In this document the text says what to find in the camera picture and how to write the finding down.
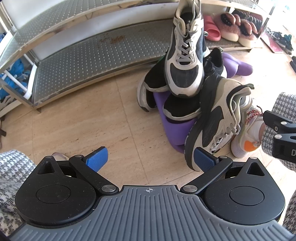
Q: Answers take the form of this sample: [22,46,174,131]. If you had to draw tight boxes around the pink fluffy slipper left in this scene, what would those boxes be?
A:
[213,12,240,42]

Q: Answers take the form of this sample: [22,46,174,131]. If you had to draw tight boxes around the worn white sneaker red laces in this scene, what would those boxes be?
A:
[230,105,266,159]

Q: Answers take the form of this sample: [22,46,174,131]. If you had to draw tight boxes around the pink fluffy slipper right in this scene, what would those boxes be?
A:
[238,19,258,48]

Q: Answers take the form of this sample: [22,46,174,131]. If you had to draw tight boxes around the metal perforated shoe rack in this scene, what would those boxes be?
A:
[0,0,276,114]

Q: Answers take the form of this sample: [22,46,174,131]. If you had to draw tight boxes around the pink slide slipper left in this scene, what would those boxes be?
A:
[204,15,221,42]

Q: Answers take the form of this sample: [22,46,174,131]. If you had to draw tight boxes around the pink bathroom scale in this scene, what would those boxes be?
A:
[260,32,283,53]

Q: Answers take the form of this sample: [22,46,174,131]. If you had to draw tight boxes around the purple slide slipper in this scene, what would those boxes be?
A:
[222,52,253,78]
[154,92,198,153]

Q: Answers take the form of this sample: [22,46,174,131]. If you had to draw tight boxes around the blue items behind rack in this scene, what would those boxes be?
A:
[0,32,32,103]

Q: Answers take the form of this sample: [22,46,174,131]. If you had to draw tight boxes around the black slippers on floor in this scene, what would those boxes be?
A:
[290,56,296,73]

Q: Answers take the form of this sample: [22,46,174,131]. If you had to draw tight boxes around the black sneaker white sole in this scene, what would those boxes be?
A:
[137,55,170,112]

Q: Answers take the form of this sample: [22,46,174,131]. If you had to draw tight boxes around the houndstooth trouser leg left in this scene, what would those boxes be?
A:
[0,150,36,236]

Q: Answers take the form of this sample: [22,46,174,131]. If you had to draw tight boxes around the pink fluffy slipper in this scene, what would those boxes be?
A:
[238,19,258,48]
[213,12,240,42]

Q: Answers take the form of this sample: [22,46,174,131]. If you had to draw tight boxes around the dark sneakers by scale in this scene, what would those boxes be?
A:
[267,28,293,55]

